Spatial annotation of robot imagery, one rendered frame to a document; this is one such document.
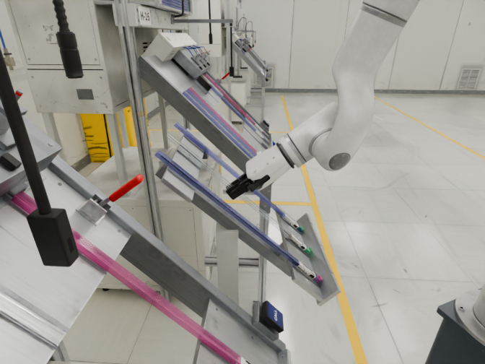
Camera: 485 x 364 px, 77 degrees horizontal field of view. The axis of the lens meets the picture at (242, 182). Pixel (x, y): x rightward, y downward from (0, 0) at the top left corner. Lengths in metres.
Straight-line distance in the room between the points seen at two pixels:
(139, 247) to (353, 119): 0.46
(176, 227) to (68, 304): 1.08
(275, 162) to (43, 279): 0.49
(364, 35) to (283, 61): 7.20
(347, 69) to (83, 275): 0.57
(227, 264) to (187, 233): 0.63
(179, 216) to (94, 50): 0.74
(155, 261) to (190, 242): 0.96
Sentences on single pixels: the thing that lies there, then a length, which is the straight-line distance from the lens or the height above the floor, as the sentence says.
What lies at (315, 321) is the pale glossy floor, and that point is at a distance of 1.71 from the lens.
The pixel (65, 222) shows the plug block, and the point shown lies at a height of 1.16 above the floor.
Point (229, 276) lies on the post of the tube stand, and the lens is 0.90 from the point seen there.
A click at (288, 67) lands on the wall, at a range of 7.86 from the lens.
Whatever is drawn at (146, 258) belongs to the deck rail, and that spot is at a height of 0.94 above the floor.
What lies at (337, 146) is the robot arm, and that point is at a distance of 0.64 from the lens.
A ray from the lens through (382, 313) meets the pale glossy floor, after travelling 1.84.
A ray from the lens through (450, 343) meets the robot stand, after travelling 0.95.
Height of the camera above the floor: 1.28
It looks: 26 degrees down
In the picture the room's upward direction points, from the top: straight up
